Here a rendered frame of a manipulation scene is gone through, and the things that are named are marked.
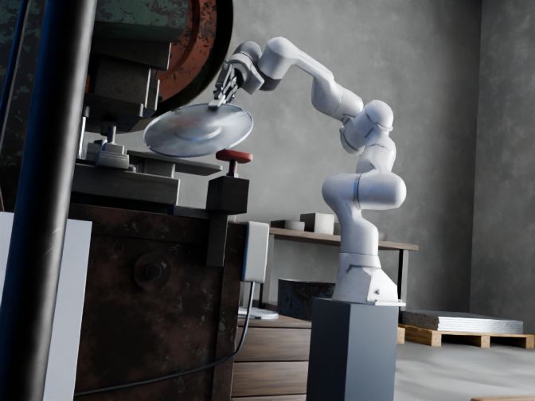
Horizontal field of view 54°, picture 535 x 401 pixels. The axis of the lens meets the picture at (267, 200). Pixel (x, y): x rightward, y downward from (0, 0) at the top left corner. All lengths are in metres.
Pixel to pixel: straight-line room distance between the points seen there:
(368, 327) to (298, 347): 0.41
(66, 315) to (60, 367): 0.09
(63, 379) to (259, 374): 0.91
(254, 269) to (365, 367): 0.53
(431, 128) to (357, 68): 1.14
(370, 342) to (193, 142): 0.73
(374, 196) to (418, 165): 4.64
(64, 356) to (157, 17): 0.75
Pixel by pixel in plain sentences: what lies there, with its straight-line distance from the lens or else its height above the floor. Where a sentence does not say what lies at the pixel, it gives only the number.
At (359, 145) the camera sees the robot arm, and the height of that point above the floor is 0.97.
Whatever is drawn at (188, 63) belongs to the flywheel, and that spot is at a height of 1.18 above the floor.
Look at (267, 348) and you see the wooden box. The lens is 1.82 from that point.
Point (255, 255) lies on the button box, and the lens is 1.18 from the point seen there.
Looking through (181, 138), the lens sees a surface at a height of 0.83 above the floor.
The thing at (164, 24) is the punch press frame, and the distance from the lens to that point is 1.30.
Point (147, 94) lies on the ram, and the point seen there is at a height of 0.92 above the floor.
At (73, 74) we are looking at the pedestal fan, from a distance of 0.49.
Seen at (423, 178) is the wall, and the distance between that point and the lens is 6.23.
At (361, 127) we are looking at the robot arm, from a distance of 1.84.
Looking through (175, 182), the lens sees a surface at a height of 0.70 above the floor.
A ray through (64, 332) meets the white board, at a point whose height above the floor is 0.38.
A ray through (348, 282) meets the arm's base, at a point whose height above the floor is 0.51.
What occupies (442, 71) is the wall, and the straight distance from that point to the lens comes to 6.71.
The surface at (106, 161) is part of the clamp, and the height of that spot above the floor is 0.71.
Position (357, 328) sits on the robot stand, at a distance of 1.52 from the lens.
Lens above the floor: 0.53
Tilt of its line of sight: 7 degrees up
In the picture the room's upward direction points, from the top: 5 degrees clockwise
